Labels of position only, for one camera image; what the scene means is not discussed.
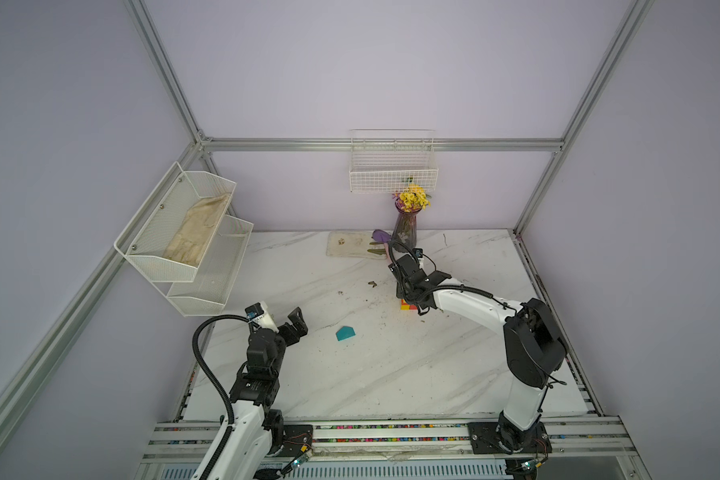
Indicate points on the yellow artificial flowers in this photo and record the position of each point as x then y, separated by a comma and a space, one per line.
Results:
412, 199

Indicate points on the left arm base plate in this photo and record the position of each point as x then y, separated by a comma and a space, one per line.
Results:
296, 439

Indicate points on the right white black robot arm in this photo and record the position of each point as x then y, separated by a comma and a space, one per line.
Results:
532, 338

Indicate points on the aluminium front rail frame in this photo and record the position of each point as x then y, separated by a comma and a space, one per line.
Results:
588, 447

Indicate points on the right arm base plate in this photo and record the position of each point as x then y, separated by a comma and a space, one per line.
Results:
503, 437

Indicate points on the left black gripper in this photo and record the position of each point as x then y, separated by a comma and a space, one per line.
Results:
296, 324

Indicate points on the teal wood block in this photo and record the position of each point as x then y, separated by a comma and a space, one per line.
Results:
345, 333

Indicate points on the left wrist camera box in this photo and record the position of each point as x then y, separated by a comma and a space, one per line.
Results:
258, 317

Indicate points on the white wire wall basket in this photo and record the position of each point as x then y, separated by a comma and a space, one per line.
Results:
387, 161

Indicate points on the white mesh shelf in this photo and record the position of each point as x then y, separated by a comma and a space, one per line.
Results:
148, 234
208, 294

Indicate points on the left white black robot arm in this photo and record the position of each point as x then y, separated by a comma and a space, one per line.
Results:
252, 441

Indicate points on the purple pink toy knife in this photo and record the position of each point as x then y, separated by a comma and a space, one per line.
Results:
380, 237

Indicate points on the beige cloth in shelf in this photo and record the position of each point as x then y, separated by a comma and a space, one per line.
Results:
189, 244

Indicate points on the upper white mesh shelf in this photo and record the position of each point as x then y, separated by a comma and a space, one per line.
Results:
148, 234

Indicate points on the lower white mesh shelf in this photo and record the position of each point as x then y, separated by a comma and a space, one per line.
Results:
208, 294

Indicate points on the purple glass vase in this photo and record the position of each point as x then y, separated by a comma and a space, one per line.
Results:
405, 230

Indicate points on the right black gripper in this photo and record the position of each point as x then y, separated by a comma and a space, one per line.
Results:
399, 291

